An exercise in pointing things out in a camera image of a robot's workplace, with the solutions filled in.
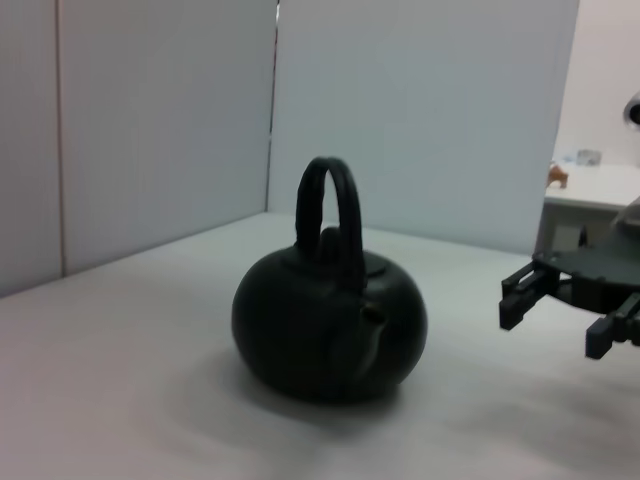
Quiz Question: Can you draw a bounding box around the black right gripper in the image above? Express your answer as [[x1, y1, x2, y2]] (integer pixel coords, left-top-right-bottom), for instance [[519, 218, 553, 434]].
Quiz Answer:
[[499, 230, 640, 361]]

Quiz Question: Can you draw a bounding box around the black round teapot with handle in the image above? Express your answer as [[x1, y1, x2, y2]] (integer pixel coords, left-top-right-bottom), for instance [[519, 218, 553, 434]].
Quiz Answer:
[[230, 156, 429, 404]]

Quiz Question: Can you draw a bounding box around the white background table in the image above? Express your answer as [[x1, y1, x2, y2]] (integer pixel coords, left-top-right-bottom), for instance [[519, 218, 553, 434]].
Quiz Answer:
[[542, 162, 640, 252]]

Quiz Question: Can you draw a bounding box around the small brown figurine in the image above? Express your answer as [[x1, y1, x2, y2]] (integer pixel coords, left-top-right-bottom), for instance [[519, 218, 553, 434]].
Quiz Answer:
[[546, 161, 572, 189]]

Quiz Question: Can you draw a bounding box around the shiny metal round object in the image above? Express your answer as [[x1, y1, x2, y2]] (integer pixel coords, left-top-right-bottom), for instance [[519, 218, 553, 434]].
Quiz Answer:
[[621, 88, 640, 127]]

